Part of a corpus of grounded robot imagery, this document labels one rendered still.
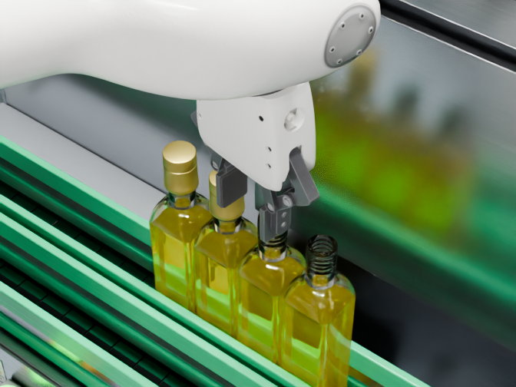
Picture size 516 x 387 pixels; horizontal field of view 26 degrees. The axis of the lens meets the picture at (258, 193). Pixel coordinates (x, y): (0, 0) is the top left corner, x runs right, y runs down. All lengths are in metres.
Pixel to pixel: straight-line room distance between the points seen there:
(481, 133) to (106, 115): 0.59
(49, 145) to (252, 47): 0.88
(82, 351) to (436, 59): 0.49
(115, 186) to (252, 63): 0.80
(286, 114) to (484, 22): 0.21
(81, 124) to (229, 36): 0.84
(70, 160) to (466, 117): 0.67
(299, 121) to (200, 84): 0.18
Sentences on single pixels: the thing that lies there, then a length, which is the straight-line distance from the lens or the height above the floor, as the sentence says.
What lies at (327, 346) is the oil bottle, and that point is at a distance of 1.11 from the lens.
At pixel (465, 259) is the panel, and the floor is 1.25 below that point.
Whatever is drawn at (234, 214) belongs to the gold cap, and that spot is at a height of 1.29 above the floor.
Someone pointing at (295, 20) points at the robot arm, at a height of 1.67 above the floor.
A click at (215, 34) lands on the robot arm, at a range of 0.69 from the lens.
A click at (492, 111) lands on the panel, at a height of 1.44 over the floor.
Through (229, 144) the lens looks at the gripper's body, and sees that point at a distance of 0.90.
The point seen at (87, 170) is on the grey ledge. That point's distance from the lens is 1.51.
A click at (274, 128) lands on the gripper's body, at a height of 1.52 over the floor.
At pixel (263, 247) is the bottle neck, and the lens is 1.08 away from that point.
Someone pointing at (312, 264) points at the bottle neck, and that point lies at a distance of 1.05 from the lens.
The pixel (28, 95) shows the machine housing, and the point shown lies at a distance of 1.58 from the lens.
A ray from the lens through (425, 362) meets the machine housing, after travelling 1.35.
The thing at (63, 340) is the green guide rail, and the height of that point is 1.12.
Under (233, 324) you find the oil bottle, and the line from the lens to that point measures 1.19.
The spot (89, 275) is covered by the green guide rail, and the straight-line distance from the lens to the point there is 1.27.
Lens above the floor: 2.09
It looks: 45 degrees down
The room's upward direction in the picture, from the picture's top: straight up
